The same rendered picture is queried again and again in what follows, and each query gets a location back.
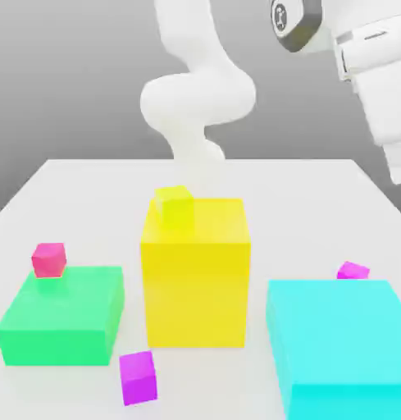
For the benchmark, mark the small magenta cube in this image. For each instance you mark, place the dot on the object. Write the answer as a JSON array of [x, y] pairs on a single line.
[[138, 378], [352, 271]]

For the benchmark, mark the large cyan box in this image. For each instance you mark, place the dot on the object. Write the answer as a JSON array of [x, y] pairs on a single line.
[[342, 347]]

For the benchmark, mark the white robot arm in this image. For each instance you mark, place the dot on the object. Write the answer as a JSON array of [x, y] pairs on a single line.
[[200, 95]]

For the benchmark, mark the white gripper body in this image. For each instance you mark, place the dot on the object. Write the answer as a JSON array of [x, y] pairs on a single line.
[[387, 101]]

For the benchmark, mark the small yellow-green cube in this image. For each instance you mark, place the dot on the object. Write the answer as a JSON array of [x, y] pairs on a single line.
[[174, 207]]

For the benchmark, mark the small pink cube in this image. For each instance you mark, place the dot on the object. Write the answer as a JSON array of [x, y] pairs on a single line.
[[49, 260]]

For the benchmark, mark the large green box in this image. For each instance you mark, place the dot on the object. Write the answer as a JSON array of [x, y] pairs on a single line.
[[60, 318]]

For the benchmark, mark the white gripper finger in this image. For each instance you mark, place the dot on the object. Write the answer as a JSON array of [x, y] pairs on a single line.
[[399, 162]]

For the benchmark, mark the large yellow box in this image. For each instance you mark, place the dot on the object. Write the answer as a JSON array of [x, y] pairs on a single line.
[[196, 279]]

